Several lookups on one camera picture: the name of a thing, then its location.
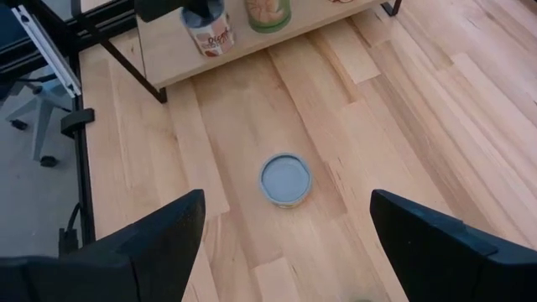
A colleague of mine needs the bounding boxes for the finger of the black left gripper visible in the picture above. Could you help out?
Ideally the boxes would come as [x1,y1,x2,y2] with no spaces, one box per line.
[133,0,190,23]
[187,0,222,18]

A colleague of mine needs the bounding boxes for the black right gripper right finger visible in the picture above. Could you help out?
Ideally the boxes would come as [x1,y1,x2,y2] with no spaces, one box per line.
[368,188,537,302]

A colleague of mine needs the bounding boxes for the green oranges tall can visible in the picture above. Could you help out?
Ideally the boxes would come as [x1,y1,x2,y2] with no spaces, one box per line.
[244,0,293,34]

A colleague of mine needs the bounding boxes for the black frame cable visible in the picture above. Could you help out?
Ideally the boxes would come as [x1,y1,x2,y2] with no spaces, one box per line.
[58,201,83,257]

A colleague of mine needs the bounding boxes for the short mushroom label can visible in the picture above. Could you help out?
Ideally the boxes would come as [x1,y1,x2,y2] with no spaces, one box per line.
[258,152,314,210]

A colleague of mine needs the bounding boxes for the diced tomatoes tall can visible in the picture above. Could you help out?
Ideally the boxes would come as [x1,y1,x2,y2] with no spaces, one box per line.
[180,4,236,59]

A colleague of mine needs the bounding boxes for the black aluminium table frame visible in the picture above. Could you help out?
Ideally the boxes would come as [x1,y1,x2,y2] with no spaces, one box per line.
[0,0,139,258]

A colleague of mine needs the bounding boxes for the black table clamp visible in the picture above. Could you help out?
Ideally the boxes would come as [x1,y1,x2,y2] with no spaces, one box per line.
[60,107,96,139]

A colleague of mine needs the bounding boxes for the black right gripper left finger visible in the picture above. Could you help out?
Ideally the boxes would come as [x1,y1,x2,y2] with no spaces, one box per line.
[0,188,207,302]

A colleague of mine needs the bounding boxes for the office chair grey base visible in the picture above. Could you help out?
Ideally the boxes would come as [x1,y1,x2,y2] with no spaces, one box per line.
[0,6,73,169]

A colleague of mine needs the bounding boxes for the light wooden board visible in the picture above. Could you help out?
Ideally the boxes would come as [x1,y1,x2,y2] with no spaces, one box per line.
[99,0,404,105]

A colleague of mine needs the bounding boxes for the white aluminium bar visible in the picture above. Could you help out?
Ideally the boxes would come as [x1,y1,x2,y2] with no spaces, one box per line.
[11,4,83,98]

